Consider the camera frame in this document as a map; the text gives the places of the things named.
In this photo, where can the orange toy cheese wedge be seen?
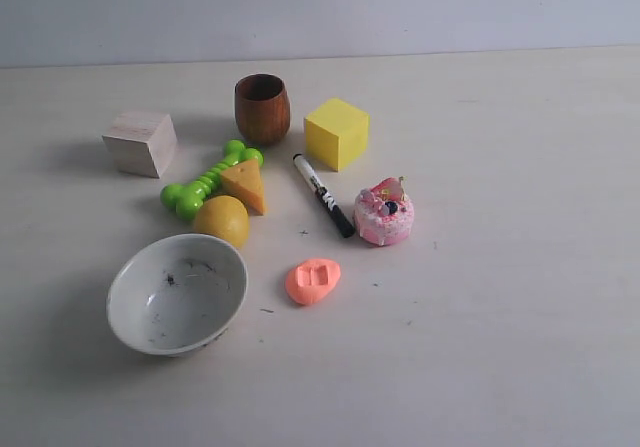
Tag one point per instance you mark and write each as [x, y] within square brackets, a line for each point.
[244, 182]

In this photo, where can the yellow toy lemon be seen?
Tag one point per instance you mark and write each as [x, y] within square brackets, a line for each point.
[224, 217]

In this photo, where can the black white marker pen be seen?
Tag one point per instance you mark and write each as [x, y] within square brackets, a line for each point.
[322, 194]

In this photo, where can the brown wooden cup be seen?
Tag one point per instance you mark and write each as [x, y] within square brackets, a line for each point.
[262, 109]

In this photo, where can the yellow foam cube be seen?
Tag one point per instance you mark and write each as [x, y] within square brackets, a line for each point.
[336, 133]

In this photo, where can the pink toy cake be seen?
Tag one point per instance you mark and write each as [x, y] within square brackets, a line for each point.
[384, 214]

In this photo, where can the light wooden cube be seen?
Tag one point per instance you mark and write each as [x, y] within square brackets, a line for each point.
[141, 143]

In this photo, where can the white ceramic bowl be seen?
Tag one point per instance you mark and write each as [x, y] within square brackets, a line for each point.
[177, 295]

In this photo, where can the orange oval toy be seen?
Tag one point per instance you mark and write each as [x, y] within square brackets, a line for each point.
[312, 280]

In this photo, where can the green toy bone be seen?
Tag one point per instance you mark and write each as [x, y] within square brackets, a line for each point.
[185, 200]

